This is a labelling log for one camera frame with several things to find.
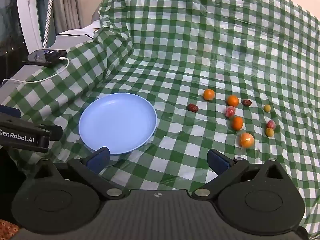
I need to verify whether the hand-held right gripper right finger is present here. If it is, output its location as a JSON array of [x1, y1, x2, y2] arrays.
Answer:
[[192, 148, 288, 200]]

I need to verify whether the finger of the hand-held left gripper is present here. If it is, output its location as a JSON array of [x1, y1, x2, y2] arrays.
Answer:
[[0, 106, 21, 118], [37, 124, 63, 140]]

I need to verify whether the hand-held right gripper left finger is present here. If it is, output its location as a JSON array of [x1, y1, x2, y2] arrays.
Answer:
[[31, 147, 129, 200]]

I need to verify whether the plastic-wrapped orange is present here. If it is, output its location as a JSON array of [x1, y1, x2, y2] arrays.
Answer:
[[239, 132, 255, 149], [231, 116, 244, 131]]

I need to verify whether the blue plastic plate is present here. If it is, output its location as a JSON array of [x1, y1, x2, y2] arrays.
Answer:
[[79, 93, 158, 155]]

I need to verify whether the bare mandarin orange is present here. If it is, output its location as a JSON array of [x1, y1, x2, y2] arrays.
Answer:
[[227, 95, 240, 107], [203, 89, 216, 101]]

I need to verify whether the black smartphone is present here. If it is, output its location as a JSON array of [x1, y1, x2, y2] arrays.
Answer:
[[22, 49, 67, 67]]

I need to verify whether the patterned orange clothing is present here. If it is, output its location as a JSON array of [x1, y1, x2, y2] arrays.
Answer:
[[0, 219, 20, 240]]

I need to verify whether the teal curtain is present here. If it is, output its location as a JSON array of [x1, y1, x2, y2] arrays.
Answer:
[[35, 0, 50, 40]]

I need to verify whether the white printed cloth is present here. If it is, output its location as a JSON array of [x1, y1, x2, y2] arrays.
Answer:
[[84, 17, 103, 34]]

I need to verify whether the green white checked tablecloth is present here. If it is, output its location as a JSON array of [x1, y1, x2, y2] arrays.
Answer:
[[5, 0, 320, 239]]

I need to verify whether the grey curtain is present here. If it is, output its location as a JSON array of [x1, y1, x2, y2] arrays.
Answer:
[[52, 0, 84, 34]]

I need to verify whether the grey pillow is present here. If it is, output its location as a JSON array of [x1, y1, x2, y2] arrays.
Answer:
[[91, 5, 105, 23]]

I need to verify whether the white charging cable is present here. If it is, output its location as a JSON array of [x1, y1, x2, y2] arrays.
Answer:
[[2, 56, 70, 87]]

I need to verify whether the white window frame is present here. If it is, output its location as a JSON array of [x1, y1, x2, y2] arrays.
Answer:
[[15, 0, 44, 53]]

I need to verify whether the garment steamer with striped hose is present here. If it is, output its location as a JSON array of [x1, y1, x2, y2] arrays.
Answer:
[[42, 0, 55, 49]]

